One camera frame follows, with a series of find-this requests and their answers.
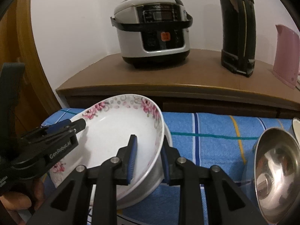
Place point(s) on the pink electric kettle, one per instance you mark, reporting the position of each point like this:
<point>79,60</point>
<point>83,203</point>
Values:
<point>286,62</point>

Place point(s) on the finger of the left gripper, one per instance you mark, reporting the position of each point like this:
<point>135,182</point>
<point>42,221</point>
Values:
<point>77,125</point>
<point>57,126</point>

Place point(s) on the white black rice cooker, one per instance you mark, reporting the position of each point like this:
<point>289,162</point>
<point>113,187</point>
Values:
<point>152,33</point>

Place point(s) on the person left hand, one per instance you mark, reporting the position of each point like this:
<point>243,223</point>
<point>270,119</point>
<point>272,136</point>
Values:
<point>13,201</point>

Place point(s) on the wooden door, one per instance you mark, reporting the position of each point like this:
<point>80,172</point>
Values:
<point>36,99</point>

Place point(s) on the plain white round plate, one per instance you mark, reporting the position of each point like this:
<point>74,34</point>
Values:
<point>147,186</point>

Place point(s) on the stainless steel bowl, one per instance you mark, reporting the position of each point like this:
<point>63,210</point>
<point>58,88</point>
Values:
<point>276,173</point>

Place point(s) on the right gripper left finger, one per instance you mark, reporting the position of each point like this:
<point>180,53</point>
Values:
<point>90,188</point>

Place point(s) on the brown wooden sideboard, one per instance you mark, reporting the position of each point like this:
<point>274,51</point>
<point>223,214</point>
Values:
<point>200,84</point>

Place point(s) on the black thermos flask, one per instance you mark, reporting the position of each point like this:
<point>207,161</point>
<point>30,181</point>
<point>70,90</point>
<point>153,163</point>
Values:
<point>239,36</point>

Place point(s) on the blue plaid tablecloth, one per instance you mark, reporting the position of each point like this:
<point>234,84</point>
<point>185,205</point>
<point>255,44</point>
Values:
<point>205,139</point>

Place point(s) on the white enamel bowl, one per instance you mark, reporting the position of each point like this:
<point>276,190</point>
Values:
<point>295,128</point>

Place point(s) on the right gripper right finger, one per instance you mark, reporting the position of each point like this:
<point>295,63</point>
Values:
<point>225,201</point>

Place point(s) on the large floral rim plate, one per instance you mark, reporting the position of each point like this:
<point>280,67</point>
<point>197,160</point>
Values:
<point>109,125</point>

